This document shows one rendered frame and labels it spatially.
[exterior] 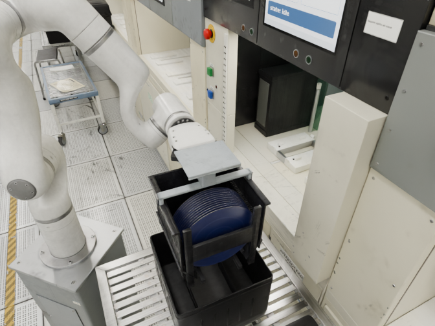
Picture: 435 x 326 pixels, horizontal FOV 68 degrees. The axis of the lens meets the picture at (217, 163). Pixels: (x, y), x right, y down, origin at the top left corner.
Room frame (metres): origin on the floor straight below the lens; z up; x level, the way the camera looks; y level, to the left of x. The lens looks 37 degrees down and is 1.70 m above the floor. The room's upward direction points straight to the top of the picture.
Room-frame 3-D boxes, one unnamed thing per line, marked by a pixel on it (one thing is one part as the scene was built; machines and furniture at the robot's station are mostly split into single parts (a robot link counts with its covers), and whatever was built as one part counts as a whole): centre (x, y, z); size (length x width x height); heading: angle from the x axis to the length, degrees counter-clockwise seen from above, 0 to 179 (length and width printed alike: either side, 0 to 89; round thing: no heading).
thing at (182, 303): (0.57, 0.03, 0.85); 0.28 x 0.28 x 0.17; 24
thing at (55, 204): (0.77, 0.54, 1.07); 0.19 x 0.12 x 0.24; 8
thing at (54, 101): (3.02, 1.47, 0.24); 0.97 x 0.52 x 0.48; 28
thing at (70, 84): (2.85, 1.41, 0.47); 0.31 x 0.23 x 0.02; 47
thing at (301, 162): (1.16, -0.36, 0.89); 0.22 x 0.21 x 0.04; 116
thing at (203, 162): (0.58, 0.03, 1.12); 0.24 x 0.20 x 0.32; 114
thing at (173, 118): (0.73, 0.09, 1.26); 0.09 x 0.03 x 0.08; 114
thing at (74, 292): (0.74, 0.53, 0.38); 0.28 x 0.28 x 0.76; 71
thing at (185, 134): (0.67, 0.07, 1.26); 0.11 x 0.10 x 0.07; 24
